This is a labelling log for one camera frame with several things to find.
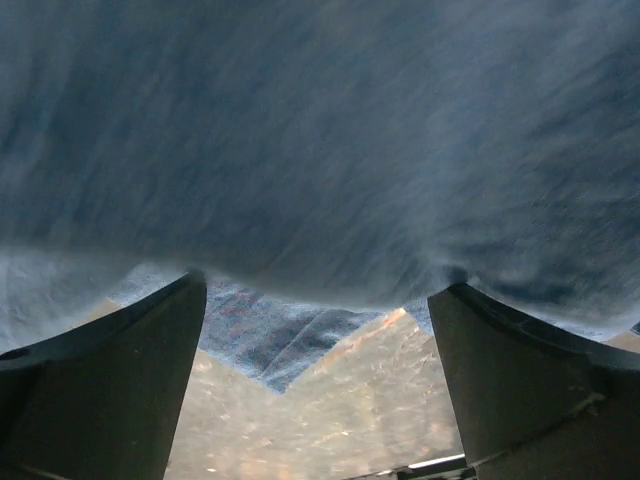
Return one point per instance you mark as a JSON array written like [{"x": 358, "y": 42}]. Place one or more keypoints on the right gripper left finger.
[{"x": 102, "y": 401}]

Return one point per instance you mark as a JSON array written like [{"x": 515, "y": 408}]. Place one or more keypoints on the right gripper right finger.
[{"x": 532, "y": 401}]

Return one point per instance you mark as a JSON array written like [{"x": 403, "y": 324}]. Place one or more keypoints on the blue cloth right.
[{"x": 321, "y": 162}]

